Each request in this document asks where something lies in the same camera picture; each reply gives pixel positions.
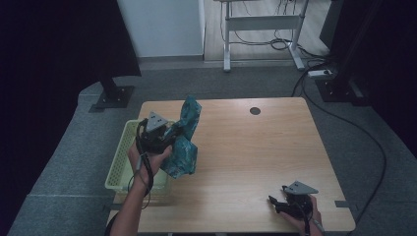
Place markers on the white cabinet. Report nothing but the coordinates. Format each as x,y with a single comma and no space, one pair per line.
160,26

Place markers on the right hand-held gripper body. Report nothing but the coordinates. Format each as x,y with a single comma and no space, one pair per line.
300,205

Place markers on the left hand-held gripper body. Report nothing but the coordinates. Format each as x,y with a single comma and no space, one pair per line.
154,141

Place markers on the yellow-green plastic basket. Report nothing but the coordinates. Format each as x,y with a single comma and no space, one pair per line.
119,170

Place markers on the white power strip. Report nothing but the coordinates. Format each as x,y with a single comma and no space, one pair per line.
319,73

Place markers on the teal floral shirt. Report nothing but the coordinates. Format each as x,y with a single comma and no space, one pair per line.
185,154

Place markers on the dark curtain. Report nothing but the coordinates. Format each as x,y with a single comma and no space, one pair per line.
49,65
396,65

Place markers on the grey tape strip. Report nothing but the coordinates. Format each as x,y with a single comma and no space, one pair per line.
114,206
342,204

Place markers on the white desk frame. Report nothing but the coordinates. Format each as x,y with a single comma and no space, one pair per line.
262,22

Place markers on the black metal stand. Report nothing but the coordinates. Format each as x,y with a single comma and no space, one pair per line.
113,96
334,90

